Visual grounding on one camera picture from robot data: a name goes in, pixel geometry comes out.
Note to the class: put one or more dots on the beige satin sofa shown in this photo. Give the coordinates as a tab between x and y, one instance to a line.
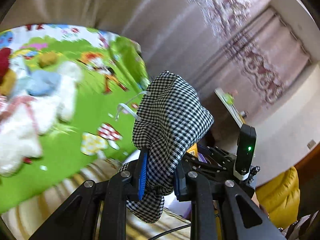
241	46

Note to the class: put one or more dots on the white plush toy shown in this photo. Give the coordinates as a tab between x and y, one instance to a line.
24	118

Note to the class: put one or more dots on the yellow sponge block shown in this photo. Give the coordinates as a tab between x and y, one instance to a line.
47	59

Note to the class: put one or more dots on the green cartoon play mat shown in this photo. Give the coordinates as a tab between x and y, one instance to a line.
114	76

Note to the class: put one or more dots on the black white houndstooth cloth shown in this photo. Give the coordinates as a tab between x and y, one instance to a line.
171	119

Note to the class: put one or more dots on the yellow puffy cushion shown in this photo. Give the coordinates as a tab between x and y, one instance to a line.
281	198

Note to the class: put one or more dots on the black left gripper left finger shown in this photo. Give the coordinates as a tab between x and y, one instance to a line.
128	184

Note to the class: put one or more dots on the red knitted item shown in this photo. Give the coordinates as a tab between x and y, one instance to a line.
4	61

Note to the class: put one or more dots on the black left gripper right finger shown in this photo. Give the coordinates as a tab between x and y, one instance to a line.
194	187

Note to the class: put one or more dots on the light blue fleece pouch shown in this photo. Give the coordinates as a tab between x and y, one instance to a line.
37	83

